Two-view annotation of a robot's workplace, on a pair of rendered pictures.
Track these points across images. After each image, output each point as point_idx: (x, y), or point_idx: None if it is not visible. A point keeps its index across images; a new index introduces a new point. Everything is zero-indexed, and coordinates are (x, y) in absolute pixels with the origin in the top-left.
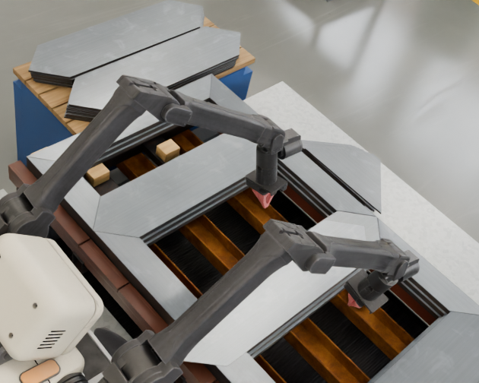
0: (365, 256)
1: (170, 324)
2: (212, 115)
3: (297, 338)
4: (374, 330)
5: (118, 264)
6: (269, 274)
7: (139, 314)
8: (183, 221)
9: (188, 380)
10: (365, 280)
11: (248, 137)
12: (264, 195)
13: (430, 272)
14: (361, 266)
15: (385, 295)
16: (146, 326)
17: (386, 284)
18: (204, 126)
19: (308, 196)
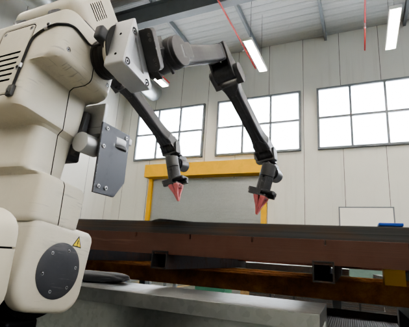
0: (255, 117)
1: (141, 230)
2: (145, 101)
3: (233, 270)
4: (278, 272)
5: (85, 225)
6: (218, 56)
7: (112, 231)
8: None
9: (171, 249)
10: (259, 178)
11: (163, 132)
12: (177, 182)
13: None
14: (256, 124)
15: None
16: (120, 237)
17: (272, 164)
18: (142, 104)
19: None
